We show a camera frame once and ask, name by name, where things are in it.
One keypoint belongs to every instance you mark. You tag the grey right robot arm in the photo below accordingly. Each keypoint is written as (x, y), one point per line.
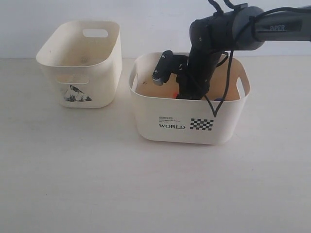
(246, 28)

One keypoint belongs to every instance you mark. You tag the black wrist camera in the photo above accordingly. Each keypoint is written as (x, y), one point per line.
(168, 63)

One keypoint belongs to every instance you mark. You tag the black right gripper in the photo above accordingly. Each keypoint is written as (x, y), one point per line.
(195, 80)

